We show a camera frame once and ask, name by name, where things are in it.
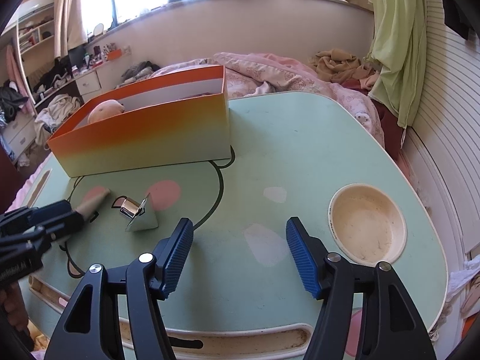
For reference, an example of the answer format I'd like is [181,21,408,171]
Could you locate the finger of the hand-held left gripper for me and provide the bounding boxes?
[0,212,85,252]
[0,200,73,235]

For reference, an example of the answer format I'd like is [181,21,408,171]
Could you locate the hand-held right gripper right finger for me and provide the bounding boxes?
[286,216,437,360]

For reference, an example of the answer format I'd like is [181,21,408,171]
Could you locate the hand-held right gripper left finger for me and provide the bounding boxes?
[44,217,195,360]

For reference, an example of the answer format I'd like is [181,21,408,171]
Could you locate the beige cosmetic tube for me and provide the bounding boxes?
[75,187,111,220]

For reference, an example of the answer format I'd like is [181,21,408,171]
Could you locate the peach round toy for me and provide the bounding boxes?
[87,99,125,124]

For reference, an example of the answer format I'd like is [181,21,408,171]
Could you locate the orange gradient cardboard box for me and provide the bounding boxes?
[47,64,231,178]

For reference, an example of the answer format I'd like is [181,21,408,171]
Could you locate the mint green cartoon desktop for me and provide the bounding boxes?
[17,91,449,360]

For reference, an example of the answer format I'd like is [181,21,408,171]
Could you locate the person's left hand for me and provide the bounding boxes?
[0,281,30,332]

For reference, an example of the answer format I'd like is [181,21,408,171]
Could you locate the dark red wooden footboard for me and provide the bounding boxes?
[0,146,21,211]

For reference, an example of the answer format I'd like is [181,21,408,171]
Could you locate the white drawer cabinet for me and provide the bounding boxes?
[0,112,38,162]

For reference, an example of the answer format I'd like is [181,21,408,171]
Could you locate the white clothes pile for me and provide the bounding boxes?
[34,94,85,136]

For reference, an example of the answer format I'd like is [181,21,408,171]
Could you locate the black clothing pile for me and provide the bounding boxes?
[32,58,74,91]

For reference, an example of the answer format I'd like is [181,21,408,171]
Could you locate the white dresser with drawers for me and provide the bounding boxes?
[73,54,132,98]

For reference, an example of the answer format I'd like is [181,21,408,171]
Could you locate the pink hanging towel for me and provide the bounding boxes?
[5,43,29,98]

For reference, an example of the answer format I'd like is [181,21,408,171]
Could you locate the dark red bedsheet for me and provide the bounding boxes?
[371,101,406,158]

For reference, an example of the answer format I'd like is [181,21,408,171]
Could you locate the black monitor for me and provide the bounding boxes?
[67,45,88,70]

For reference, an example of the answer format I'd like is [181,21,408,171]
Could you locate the white crumpled cloth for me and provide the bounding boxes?
[448,259,479,293]

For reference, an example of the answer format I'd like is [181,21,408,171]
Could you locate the grey clothes pile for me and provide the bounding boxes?
[122,60,164,83]

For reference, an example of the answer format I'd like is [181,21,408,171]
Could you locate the orange plastic item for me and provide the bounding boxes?
[459,313,479,332]

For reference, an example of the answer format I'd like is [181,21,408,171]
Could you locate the white shelf unit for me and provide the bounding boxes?
[15,4,57,61]

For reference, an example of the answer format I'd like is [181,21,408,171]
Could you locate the pink floral quilt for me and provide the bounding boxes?
[150,52,385,147]

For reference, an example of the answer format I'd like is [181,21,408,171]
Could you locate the tan crumpled clothing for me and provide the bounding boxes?
[308,48,381,87]

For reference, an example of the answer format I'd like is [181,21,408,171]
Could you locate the white slatted panel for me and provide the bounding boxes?
[403,0,480,256]

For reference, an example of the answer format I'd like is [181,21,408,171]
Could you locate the light green hanging cloth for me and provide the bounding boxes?
[365,0,430,128]

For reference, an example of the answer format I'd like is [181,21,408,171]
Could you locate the black hanging garment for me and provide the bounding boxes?
[442,0,480,42]

